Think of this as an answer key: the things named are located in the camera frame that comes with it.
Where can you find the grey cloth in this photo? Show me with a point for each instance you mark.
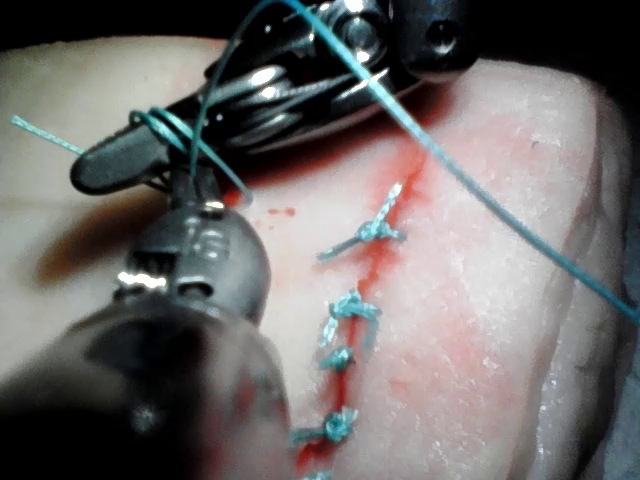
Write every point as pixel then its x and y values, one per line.
pixel 631 425

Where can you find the dark left arm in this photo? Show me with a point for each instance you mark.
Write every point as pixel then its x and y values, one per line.
pixel 100 400

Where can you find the left arm needle driver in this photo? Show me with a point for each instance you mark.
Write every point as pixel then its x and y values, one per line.
pixel 210 250

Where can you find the left arm needle driver jaw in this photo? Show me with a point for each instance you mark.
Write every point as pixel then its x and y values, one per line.
pixel 182 187

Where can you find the right arm needle driver jaw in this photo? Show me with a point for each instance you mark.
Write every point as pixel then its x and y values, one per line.
pixel 115 160

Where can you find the right arm needle driver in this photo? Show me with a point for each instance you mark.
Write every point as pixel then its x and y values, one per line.
pixel 280 95

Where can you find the blue thread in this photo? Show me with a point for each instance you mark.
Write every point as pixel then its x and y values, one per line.
pixel 400 116

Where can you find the blue stitching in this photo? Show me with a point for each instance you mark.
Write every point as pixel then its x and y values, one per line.
pixel 370 231

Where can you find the dark right arm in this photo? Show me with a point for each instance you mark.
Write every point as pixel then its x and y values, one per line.
pixel 440 35

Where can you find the tissue pad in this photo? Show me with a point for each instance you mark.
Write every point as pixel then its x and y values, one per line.
pixel 500 300

